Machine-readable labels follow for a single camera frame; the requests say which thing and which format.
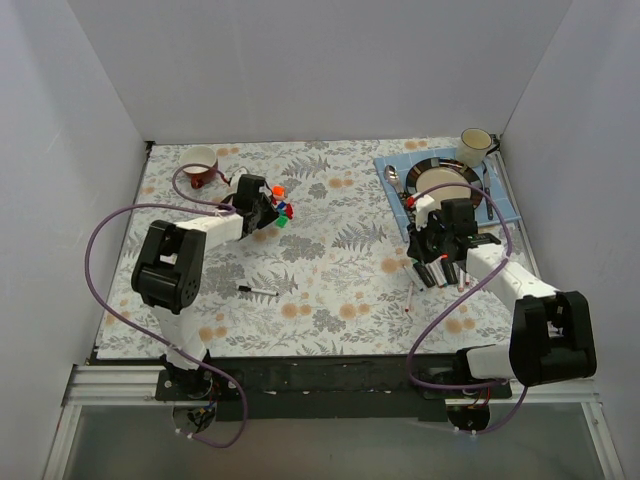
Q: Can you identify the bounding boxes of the orange capped black highlighter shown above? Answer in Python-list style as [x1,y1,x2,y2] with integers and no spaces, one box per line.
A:
[441,259,458,285]

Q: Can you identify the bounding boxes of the pink capped white pen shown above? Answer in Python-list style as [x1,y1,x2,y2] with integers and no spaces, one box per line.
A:
[457,269,465,292]

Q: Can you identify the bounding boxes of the black capped white pen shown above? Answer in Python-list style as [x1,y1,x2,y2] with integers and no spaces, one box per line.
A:
[237,285,279,297]

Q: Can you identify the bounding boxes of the green capped black highlighter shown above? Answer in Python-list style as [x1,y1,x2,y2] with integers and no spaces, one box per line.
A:
[413,262,436,288]

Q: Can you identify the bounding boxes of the blue capped white pen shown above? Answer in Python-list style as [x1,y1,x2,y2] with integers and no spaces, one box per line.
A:
[403,265,425,291]

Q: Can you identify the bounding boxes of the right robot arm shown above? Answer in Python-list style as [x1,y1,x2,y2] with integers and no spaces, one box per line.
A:
[407,195,597,398]

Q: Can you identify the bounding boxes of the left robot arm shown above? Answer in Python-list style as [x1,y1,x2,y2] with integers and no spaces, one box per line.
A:
[131,174,279,400]

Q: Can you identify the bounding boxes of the red ceramic cup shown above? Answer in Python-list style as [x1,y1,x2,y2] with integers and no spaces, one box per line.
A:
[179,146,218,189]

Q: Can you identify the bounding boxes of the blue checked placemat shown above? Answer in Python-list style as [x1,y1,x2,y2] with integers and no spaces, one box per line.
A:
[374,147,520,243]

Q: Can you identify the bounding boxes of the black rimmed beige plate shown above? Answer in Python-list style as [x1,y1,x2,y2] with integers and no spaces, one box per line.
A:
[405,157,483,208]

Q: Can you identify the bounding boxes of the cream enamel mug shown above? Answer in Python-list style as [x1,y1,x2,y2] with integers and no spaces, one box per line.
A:
[455,128,499,168]

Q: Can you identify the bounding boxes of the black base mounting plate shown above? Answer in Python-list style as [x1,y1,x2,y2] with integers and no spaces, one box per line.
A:
[155,357,514,424]

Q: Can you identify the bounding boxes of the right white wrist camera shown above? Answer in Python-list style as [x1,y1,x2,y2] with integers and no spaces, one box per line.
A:
[406,194,437,230]

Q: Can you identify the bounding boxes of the steel knife patterned handle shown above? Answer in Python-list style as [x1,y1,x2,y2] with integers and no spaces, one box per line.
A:
[482,162,494,221]

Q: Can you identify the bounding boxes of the steel spoon patterned handle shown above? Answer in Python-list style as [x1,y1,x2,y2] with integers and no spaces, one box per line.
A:
[384,165,406,201]

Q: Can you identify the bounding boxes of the aluminium frame rail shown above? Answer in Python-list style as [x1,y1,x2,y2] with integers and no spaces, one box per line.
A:
[63,365,161,406]

